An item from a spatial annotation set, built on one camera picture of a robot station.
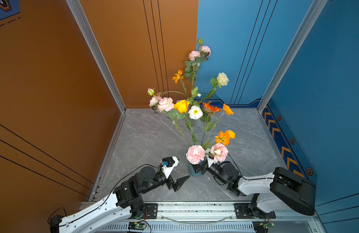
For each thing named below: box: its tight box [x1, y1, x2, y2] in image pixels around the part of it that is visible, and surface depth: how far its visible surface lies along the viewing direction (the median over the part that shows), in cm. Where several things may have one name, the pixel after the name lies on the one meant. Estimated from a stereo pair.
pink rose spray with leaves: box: [183, 37, 212, 97], surface depth 87 cm
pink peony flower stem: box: [185, 143, 229, 165], surface depth 59 cm
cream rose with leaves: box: [201, 71, 230, 101], surface depth 81 cm
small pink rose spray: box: [146, 87, 192, 146], surface depth 62 cm
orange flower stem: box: [203, 103, 236, 150], surface depth 60 cm
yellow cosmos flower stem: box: [172, 69, 189, 99], surface depth 86 cm
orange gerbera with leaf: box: [199, 101, 222, 147], surface depth 66 cm
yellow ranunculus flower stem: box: [173, 99, 198, 145], surface depth 62 cm
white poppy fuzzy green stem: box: [187, 86, 204, 120], surface depth 63 cm
